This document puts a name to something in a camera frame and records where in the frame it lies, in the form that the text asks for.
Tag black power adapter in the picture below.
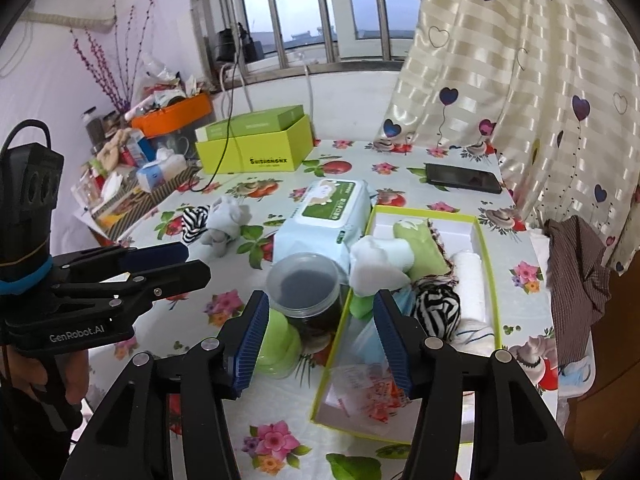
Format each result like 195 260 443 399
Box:
215 29 264 64

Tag window grille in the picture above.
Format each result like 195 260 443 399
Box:
187 0 427 74

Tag blue tissue pack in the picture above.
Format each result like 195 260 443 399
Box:
135 153 188 194

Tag pink packet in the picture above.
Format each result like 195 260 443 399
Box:
331 363 404 424

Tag clear lidded container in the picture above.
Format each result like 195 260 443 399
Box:
265 253 344 346

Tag white box with green edge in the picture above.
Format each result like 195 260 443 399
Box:
309 204 503 446

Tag brown checkered cloth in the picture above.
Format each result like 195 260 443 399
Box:
542 215 614 369

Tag blue cloth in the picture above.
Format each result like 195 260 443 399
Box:
349 289 417 364

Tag person's left hand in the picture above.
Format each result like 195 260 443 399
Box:
7 349 90 412

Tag wet wipes pack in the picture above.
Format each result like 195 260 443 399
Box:
272 178 372 274

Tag green plastic cup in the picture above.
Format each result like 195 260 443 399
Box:
255 307 302 380

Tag blue white carton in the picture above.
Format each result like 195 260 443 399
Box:
131 129 154 167

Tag green flat box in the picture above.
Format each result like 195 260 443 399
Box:
194 104 306 142

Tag yellow green cardboard box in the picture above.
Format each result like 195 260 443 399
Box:
194 114 315 175

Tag black cable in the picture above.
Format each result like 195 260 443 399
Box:
192 19 247 194

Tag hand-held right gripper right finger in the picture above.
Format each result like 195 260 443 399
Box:
373 290 583 480

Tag black phone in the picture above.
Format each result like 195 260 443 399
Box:
424 162 503 195

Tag purple flower branches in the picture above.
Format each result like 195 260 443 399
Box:
69 0 159 114

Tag brown wooden cabinet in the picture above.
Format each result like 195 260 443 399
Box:
564 269 640 480

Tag beige plush toy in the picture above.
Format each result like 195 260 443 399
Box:
94 129 134 172

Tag white towel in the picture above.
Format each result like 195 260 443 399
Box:
451 252 489 322

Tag orange box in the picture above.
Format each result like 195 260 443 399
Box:
130 92 214 137

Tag glass jar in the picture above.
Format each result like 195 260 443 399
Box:
82 107 104 147

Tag white wall pipe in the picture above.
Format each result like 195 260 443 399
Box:
26 9 117 34

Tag heart print curtain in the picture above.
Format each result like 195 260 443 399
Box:
374 0 640 277

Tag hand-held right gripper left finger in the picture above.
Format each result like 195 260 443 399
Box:
60 290 271 480

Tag green towel with patterned edge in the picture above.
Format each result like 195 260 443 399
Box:
392 218 454 282

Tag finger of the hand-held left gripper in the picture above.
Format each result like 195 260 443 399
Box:
52 259 211 314
50 241 190 281

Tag striped cardboard box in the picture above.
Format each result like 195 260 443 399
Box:
92 166 202 241

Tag light green cloth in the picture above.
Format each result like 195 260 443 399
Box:
348 294 374 319

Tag floral printed tablecloth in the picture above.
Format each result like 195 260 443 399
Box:
87 137 559 480

